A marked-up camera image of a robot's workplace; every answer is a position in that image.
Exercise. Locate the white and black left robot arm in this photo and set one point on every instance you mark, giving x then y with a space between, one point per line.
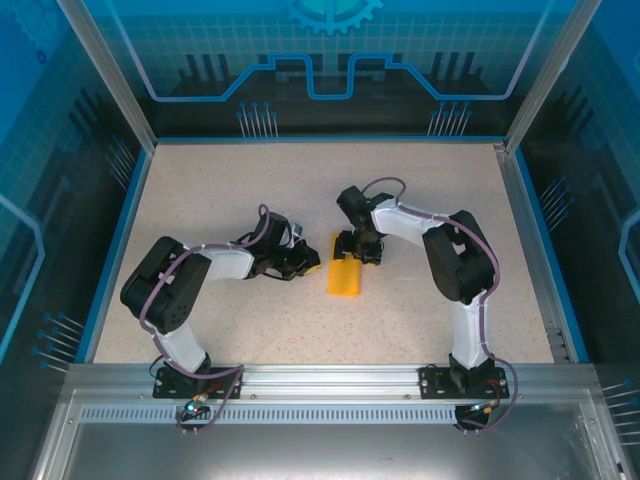
175 280

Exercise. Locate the aluminium side rail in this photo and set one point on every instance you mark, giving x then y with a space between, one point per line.
520 200

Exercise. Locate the grey metal sheet platform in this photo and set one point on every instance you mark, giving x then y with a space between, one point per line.
325 455

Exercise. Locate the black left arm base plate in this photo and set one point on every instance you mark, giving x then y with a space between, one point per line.
165 390

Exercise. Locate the aluminium mounting rail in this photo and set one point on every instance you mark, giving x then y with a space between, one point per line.
325 382

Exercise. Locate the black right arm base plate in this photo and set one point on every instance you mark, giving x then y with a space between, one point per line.
432 385

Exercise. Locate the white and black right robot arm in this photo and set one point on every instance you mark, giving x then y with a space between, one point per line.
455 260

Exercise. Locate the aluminium frame post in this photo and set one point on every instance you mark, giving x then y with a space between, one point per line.
111 75
540 75

